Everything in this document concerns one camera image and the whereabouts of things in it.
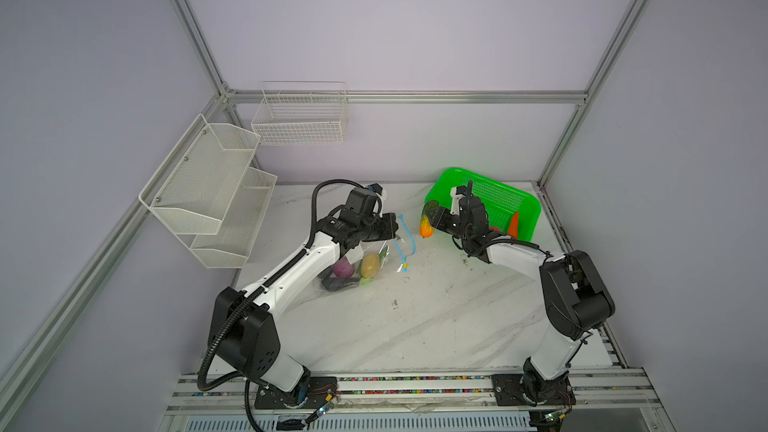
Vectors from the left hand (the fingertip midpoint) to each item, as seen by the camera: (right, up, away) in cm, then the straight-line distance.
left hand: (397, 227), depth 81 cm
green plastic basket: (+40, +8, +31) cm, 51 cm away
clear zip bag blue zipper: (-1, -10, +16) cm, 18 cm away
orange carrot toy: (+42, -1, +24) cm, 49 cm away
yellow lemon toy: (-8, -11, +6) cm, 15 cm away
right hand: (+9, +4, +11) cm, 15 cm away
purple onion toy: (-16, -13, +8) cm, 22 cm away
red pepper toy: (+35, -2, +24) cm, 43 cm away
